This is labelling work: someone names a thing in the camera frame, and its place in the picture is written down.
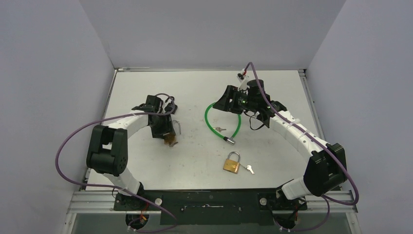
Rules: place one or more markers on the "black padlock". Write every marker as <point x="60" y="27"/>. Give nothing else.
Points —
<point x="171" y="107"/>

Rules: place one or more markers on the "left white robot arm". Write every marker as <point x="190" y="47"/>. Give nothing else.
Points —
<point x="108" y="149"/>

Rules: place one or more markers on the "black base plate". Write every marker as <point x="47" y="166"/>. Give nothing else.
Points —
<point x="216" y="207"/>

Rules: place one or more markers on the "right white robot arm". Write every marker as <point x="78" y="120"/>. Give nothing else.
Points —
<point x="325" y="161"/>

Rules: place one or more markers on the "green cable lock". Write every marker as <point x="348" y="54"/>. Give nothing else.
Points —
<point x="229" y="140"/>

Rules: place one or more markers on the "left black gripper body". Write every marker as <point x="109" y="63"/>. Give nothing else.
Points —
<point x="162" y="126"/>

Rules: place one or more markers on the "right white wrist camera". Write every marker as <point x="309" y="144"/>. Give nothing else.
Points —
<point x="243" y="79"/>

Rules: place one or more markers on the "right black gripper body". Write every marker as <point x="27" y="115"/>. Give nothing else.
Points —
<point x="225" y="101"/>

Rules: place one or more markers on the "cable lock keys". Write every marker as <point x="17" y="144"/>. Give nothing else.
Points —
<point x="218" y="129"/>

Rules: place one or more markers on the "brass padlock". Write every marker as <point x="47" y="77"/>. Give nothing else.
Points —
<point x="232" y="165"/>
<point x="171" y="135"/>

